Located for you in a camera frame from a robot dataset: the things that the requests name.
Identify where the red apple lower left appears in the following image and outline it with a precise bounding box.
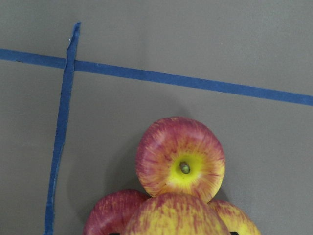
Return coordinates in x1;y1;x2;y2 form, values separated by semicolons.
82;189;150;235

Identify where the red yellow apple with stem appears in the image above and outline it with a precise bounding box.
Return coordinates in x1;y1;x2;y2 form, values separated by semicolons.
135;117;225;203

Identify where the horizontal blue tape strip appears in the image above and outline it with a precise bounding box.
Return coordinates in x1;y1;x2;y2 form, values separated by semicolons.
0;49;313;106

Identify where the yellow red apple lower right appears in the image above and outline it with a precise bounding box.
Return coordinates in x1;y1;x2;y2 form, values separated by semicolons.
208;199;262;235

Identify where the vertical blue tape strip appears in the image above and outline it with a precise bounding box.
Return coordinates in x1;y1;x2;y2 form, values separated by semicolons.
43;22;81;235

